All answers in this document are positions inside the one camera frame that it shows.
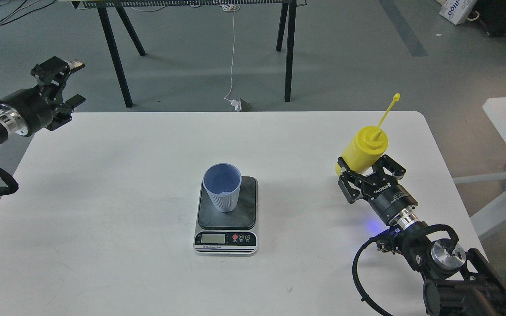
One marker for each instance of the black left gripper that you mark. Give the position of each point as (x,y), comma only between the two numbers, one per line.
(27,111)

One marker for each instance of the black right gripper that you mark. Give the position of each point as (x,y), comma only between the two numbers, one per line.
(389,200)

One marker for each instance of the yellow squeeze bottle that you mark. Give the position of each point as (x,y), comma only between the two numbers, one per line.
(368,145)

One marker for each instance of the blue plastic cup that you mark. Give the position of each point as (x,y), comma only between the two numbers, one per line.
(222,183)

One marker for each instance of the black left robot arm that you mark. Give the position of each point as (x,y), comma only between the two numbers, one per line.
(10,184)

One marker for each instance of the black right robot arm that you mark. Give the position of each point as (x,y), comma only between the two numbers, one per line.
(456,282)

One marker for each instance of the digital kitchen scale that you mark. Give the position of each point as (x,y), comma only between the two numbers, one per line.
(228,233)

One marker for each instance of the white power adapter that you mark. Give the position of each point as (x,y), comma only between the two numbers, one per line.
(240,105)

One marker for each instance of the black trestle table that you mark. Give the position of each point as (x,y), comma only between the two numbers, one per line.
(195,41)

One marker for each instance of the white cardboard box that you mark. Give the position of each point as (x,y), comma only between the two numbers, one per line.
(456,11)

